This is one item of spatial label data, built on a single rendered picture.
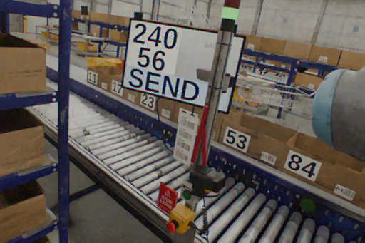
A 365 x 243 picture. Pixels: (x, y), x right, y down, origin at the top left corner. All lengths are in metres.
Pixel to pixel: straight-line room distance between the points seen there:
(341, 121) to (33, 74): 0.64
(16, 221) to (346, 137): 0.79
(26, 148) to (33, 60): 0.23
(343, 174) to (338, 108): 0.94
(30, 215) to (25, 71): 0.40
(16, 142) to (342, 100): 0.70
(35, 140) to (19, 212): 0.20
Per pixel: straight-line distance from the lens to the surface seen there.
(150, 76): 1.00
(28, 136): 0.71
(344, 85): 0.47
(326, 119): 0.47
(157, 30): 0.99
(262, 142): 1.42
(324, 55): 5.85
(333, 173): 1.38
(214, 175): 0.83
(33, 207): 0.81
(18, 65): 0.64
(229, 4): 0.78
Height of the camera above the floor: 1.53
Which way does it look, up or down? 16 degrees down
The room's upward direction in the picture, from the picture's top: 10 degrees clockwise
